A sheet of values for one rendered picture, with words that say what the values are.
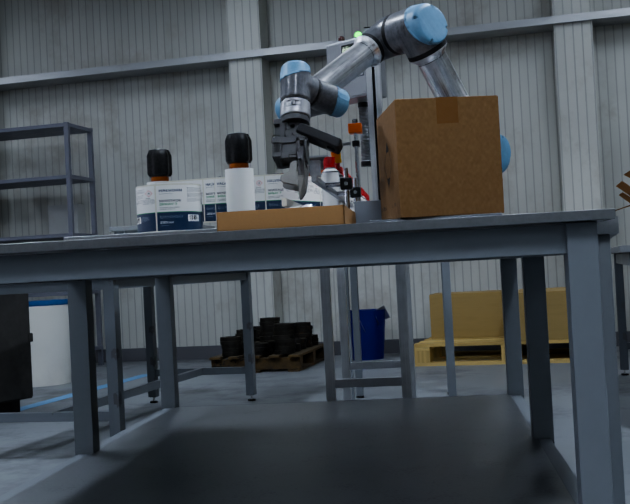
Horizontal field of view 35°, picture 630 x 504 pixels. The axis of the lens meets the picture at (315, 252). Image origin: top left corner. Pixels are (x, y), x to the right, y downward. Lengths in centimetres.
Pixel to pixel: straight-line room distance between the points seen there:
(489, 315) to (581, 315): 588
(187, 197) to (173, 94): 637
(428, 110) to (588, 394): 74
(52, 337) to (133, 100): 277
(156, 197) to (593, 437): 156
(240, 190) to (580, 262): 136
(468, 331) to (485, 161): 563
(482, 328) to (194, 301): 275
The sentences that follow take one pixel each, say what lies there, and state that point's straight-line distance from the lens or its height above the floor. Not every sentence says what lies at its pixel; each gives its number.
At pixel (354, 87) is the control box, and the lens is 327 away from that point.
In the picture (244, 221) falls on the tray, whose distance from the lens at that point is 205.
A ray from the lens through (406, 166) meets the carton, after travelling 231.
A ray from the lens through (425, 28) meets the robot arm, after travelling 280.
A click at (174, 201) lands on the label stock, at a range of 306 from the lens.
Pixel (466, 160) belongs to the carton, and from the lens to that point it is 234.
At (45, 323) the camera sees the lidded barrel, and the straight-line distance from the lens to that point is 770.
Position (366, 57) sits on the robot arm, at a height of 132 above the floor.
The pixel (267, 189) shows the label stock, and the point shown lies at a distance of 333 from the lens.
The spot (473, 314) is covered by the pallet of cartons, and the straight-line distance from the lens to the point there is 792.
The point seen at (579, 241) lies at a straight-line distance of 203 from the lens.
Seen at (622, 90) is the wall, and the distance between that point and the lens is 871.
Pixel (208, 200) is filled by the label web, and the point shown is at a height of 99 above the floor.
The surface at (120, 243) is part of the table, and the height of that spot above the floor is 82.
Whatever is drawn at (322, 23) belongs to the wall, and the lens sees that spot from 910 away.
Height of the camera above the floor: 74
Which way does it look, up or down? 1 degrees up
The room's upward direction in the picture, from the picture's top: 3 degrees counter-clockwise
